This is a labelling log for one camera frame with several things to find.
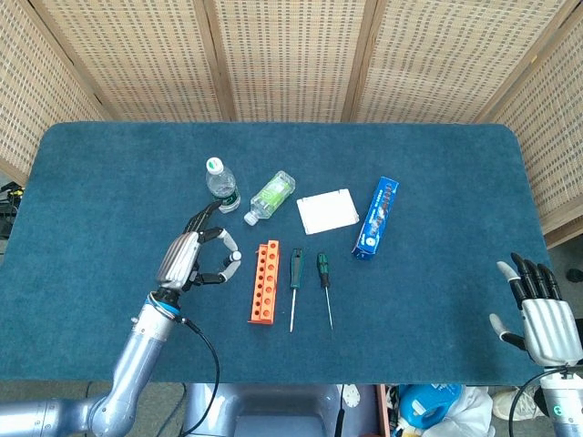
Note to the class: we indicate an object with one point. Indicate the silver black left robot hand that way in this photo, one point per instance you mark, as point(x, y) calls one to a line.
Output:
point(180, 259)

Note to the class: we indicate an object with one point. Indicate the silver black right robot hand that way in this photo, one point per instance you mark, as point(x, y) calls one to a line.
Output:
point(551, 332)

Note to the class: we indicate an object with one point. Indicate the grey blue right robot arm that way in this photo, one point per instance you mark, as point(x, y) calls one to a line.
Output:
point(569, 405)

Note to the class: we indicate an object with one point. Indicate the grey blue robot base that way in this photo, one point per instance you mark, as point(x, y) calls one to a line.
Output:
point(273, 409)

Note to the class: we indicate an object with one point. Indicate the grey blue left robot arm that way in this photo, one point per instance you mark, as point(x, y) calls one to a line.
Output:
point(136, 350)

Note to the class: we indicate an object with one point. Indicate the orange tube rack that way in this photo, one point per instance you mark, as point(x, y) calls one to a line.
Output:
point(264, 284)

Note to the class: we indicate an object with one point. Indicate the green black striped screwdriver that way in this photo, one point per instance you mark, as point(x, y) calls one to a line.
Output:
point(323, 268)

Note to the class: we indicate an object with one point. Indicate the black shoe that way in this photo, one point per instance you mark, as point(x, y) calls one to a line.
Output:
point(575, 274)

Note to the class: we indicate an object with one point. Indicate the white sneaker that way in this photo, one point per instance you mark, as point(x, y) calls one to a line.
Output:
point(503, 403)

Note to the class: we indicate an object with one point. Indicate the clear water bottle white cap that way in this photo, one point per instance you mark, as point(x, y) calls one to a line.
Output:
point(221, 182)

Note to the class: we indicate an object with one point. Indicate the blue carpet table mat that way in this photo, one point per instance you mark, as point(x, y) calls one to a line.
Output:
point(114, 182)

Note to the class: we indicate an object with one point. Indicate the white plastic bag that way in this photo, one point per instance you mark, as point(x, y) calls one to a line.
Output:
point(473, 409)

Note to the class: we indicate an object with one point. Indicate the clear bottle green label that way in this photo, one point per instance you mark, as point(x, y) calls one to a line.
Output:
point(271, 193)

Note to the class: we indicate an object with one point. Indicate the blue plastic container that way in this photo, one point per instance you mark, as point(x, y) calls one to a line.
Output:
point(421, 407)

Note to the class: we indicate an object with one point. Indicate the white plastic tray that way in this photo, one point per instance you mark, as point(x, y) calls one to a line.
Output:
point(327, 211)

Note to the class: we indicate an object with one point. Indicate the black equipment with yellow part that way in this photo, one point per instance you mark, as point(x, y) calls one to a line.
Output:
point(7, 209)

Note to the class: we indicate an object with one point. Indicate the reddish wooden board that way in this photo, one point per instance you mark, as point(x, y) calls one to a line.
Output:
point(383, 409)

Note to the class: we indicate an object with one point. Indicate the blue cardboard box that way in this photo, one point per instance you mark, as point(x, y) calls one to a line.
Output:
point(375, 218)

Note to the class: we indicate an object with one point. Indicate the white perforated plate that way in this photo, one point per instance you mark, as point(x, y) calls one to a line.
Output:
point(351, 396)

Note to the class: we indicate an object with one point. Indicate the woven bamboo folding screen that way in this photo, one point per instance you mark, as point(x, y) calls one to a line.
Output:
point(291, 54)

